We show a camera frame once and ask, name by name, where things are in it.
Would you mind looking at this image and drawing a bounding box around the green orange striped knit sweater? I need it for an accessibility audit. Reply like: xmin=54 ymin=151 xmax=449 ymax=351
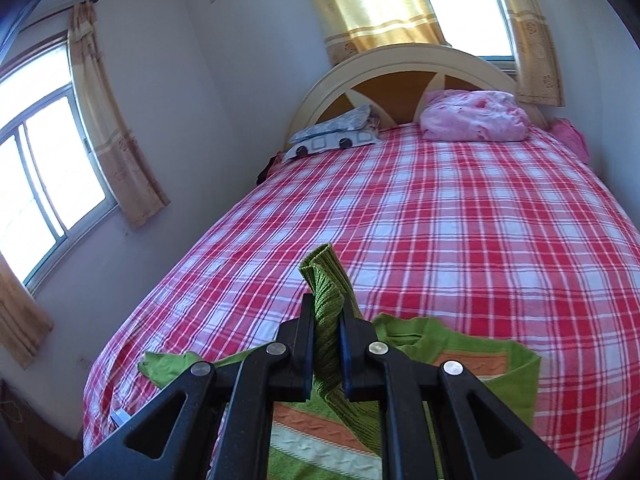
xmin=136 ymin=242 xmax=542 ymax=480

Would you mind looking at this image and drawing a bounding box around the dark wooden nightstand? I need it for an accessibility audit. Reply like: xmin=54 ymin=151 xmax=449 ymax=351
xmin=1 ymin=379 xmax=82 ymax=479

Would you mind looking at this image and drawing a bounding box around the side window left curtain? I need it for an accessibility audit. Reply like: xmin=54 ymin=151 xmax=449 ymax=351
xmin=0 ymin=256 xmax=54 ymax=370

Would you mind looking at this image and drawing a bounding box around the side window curtain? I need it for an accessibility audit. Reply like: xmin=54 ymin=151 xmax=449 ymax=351
xmin=0 ymin=256 xmax=54 ymax=370
xmin=67 ymin=2 xmax=169 ymax=228

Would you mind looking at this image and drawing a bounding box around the grey white folded blanket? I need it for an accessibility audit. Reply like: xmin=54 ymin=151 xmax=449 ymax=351
xmin=283 ymin=105 xmax=380 ymax=160

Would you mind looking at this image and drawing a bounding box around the side window right curtain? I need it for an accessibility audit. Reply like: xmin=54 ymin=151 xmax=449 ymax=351
xmin=67 ymin=2 xmax=169 ymax=228

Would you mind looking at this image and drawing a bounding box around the pink pillow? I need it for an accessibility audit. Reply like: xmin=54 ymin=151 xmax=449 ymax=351
xmin=419 ymin=90 xmax=533 ymax=142

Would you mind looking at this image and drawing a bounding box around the side window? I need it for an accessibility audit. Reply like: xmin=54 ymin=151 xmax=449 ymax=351
xmin=1 ymin=39 xmax=116 ymax=290

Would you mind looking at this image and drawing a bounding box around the cream wooden headboard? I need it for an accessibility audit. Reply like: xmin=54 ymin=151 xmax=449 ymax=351
xmin=285 ymin=44 xmax=547 ymax=143

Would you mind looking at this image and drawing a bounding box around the pink cloth beside bed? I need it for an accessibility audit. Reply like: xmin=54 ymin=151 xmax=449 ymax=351
xmin=549 ymin=118 xmax=590 ymax=165

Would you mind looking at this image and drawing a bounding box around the back right beige curtain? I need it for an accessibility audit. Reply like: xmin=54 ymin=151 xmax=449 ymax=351
xmin=502 ymin=0 xmax=565 ymax=107

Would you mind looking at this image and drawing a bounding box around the beige curtain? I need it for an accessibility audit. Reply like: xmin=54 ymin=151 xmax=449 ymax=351
xmin=502 ymin=0 xmax=565 ymax=107
xmin=311 ymin=0 xmax=447 ymax=65

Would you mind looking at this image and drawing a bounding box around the back left beige curtain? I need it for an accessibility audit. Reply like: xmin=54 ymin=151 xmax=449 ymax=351
xmin=311 ymin=0 xmax=447 ymax=65

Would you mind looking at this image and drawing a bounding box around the back window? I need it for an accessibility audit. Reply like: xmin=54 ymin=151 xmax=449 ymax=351
xmin=430 ymin=0 xmax=515 ymax=62

